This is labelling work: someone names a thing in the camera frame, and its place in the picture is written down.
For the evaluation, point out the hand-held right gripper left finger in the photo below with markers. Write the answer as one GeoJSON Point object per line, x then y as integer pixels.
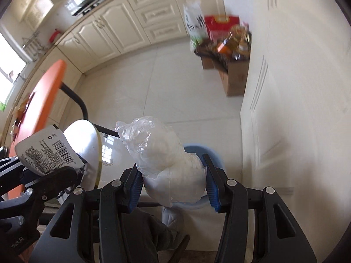
{"type": "Point", "coordinates": [135, 189]}

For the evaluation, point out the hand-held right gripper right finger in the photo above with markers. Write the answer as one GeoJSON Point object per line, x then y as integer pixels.
{"type": "Point", "coordinates": [212, 191]}

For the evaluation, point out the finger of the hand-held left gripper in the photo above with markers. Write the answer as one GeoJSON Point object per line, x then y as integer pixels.
{"type": "Point", "coordinates": [54, 182]}
{"type": "Point", "coordinates": [11, 169]}

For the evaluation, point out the white drink carton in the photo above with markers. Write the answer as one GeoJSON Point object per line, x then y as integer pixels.
{"type": "Point", "coordinates": [46, 148]}

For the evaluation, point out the clear plastic bag white filling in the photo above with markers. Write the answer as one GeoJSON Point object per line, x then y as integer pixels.
{"type": "Point", "coordinates": [164, 156]}

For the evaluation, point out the blue plastic bin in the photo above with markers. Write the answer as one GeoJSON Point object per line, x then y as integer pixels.
{"type": "Point", "coordinates": [194, 149]}

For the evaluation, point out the person's leg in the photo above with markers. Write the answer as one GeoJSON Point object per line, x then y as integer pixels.
{"type": "Point", "coordinates": [159, 232]}

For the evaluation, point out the white round stool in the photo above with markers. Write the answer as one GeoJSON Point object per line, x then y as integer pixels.
{"type": "Point", "coordinates": [85, 142]}

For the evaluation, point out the colourful snack wrapper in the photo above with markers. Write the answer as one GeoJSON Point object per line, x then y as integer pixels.
{"type": "Point", "coordinates": [22, 112]}

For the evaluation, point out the green dish soap bottle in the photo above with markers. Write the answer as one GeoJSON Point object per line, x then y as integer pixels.
{"type": "Point", "coordinates": [2, 106]}

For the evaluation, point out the orange round table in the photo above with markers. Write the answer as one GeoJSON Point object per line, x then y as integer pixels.
{"type": "Point", "coordinates": [49, 87]}

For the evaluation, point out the chrome faucet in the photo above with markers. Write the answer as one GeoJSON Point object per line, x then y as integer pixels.
{"type": "Point", "coordinates": [11, 75]}

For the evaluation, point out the beige kitchen countertop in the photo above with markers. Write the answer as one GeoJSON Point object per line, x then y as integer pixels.
{"type": "Point", "coordinates": [45, 60]}

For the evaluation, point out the hanging utensil rack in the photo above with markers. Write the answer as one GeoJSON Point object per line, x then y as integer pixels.
{"type": "Point", "coordinates": [34, 45]}

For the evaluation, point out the white door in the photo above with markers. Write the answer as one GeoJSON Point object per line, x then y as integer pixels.
{"type": "Point", "coordinates": [288, 87]}

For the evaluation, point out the small brown cardboard box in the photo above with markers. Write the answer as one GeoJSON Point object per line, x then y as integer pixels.
{"type": "Point", "coordinates": [211, 63]}

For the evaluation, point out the red kitchen container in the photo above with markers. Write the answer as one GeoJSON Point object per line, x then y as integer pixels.
{"type": "Point", "coordinates": [54, 35]}

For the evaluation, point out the orange label oil bottle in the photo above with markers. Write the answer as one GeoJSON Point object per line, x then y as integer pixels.
{"type": "Point", "coordinates": [223, 46]}

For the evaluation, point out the cream lower kitchen cabinets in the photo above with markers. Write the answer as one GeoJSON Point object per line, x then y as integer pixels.
{"type": "Point", "coordinates": [109, 27]}

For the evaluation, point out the red rice bag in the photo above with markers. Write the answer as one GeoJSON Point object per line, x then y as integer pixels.
{"type": "Point", "coordinates": [219, 24]}

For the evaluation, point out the white green rice bag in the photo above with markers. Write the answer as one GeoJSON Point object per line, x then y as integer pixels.
{"type": "Point", "coordinates": [196, 23]}

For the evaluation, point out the black gas stove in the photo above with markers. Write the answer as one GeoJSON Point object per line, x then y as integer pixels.
{"type": "Point", "coordinates": [96, 1]}

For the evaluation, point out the white frame window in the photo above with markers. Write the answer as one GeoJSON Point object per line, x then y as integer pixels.
{"type": "Point", "coordinates": [11, 54]}

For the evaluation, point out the cream lattice wall cabinet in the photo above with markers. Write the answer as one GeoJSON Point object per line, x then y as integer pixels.
{"type": "Point", "coordinates": [35, 9]}

